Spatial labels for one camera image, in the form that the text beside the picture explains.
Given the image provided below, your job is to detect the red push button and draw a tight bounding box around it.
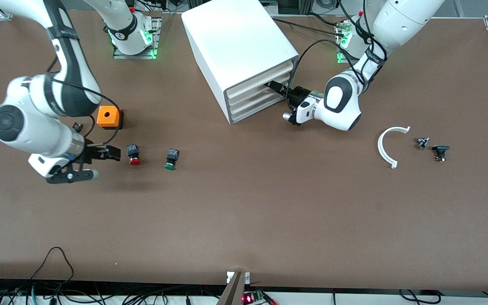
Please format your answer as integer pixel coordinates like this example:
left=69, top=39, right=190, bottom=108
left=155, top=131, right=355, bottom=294
left=126, top=144, right=141, bottom=166

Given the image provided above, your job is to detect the green push button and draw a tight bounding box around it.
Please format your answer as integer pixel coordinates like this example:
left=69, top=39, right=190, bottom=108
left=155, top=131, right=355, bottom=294
left=164, top=148, right=180, bottom=171

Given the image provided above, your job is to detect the orange box with hole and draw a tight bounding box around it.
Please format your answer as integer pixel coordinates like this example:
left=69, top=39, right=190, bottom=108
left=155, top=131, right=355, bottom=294
left=96, top=105, right=124, bottom=130

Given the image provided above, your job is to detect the circuit board with red display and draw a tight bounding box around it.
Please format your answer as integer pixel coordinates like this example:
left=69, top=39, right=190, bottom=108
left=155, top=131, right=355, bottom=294
left=242, top=290, right=266, bottom=305

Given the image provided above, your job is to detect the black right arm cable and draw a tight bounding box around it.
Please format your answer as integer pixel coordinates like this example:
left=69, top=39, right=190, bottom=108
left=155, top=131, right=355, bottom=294
left=47, top=57, right=122, bottom=147

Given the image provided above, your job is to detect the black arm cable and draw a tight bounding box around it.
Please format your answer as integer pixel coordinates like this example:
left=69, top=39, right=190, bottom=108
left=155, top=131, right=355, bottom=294
left=286, top=0, right=386, bottom=111
left=47, top=57, right=122, bottom=147

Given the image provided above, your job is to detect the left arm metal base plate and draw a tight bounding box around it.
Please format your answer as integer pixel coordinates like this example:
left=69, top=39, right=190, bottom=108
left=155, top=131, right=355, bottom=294
left=335, top=21, right=355, bottom=64

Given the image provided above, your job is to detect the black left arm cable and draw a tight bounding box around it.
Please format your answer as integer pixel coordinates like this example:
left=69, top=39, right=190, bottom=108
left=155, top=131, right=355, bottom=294
left=286, top=0, right=386, bottom=111

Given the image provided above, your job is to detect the thin black cable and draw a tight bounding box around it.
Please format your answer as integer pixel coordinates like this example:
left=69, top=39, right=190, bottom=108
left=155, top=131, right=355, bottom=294
left=269, top=16, right=346, bottom=36

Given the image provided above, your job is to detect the white semicircular plastic bracket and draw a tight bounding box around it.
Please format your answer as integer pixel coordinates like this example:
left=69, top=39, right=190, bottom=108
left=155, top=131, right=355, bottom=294
left=377, top=126, right=411, bottom=169

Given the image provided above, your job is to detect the looped black cable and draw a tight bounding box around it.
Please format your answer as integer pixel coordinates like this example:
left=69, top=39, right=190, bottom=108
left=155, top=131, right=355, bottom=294
left=30, top=247, right=75, bottom=297

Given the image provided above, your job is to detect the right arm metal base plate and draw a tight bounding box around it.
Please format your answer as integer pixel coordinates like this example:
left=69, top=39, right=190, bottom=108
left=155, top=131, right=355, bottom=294
left=113, top=17, right=158, bottom=60

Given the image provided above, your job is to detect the black flat-head switch component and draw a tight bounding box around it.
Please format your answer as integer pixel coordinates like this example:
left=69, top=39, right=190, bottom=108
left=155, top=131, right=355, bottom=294
left=432, top=145, right=451, bottom=163

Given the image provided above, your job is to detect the grey metal post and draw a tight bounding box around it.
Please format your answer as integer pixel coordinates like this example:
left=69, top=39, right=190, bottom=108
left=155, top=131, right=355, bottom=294
left=216, top=271, right=251, bottom=305

